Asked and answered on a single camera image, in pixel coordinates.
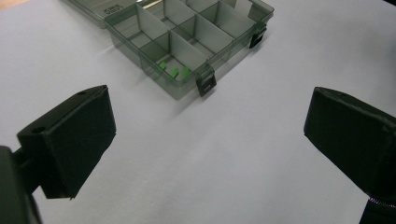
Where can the clear grey compartment box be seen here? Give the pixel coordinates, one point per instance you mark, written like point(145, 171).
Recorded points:
point(186, 40)

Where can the white table mat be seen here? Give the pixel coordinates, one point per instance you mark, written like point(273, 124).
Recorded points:
point(202, 155)

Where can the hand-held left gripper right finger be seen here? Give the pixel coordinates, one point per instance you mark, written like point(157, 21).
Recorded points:
point(351, 140)

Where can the small green piece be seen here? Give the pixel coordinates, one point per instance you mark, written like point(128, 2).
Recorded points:
point(174, 72)

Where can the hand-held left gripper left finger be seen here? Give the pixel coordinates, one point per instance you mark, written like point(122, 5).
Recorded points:
point(74, 140)

